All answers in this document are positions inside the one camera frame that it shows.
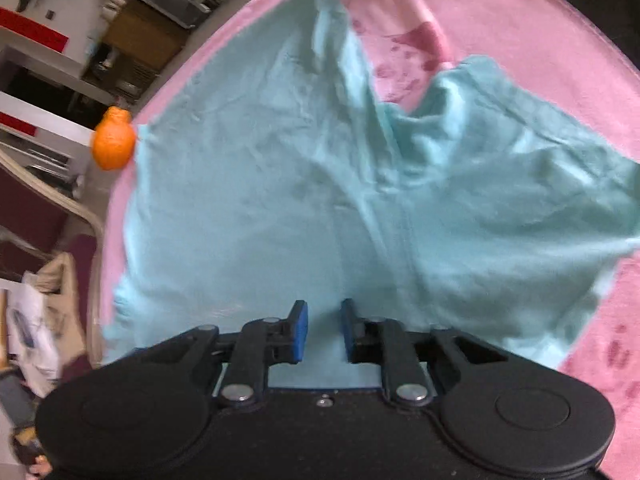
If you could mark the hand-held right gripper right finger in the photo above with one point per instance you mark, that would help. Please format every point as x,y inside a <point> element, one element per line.
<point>347,332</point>

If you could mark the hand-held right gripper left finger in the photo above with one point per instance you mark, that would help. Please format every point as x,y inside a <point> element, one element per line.
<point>299,332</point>

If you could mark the teal shirt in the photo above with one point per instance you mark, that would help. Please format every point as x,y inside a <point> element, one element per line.
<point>250,185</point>

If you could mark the beige jacket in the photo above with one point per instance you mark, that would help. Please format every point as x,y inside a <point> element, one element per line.
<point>55,280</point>

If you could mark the large bumpy orange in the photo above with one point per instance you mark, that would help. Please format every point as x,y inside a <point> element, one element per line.
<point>114,142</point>

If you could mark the white plastic bag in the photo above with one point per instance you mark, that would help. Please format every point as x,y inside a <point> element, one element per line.
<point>30,330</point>

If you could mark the white red striped counter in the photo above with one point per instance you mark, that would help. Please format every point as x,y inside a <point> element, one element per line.
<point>45,115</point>

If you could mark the pink printed blanket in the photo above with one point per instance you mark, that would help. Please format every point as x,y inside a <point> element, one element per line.
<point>500,25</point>

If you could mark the wooden cabinet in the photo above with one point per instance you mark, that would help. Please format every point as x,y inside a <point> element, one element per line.
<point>135,30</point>

